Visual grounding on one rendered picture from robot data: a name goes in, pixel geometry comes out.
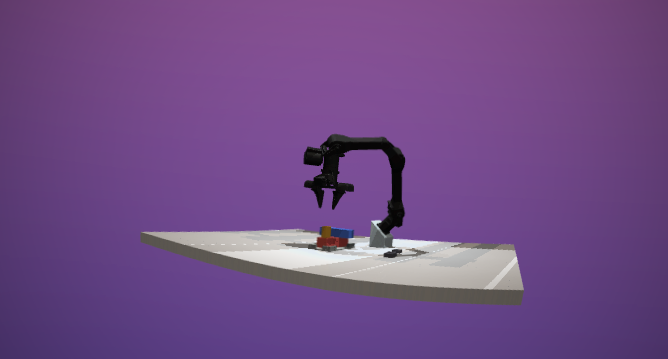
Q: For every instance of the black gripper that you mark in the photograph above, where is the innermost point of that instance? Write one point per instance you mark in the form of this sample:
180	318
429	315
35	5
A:
339	188

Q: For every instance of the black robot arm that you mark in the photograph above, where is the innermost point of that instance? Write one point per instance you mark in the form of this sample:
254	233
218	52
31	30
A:
339	144

